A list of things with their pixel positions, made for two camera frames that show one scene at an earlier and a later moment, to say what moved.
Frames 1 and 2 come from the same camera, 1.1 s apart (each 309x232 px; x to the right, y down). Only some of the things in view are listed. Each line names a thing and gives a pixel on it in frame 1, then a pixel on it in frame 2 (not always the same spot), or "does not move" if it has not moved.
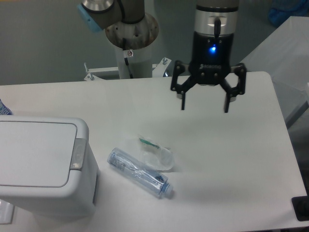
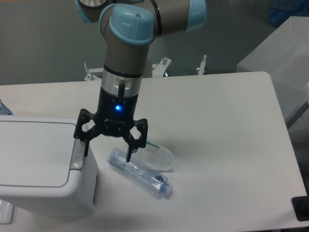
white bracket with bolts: [160, 70] does not move
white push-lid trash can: [48, 166] does not move
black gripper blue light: [211, 62] → [114, 118]
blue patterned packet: [4, 109] does not move
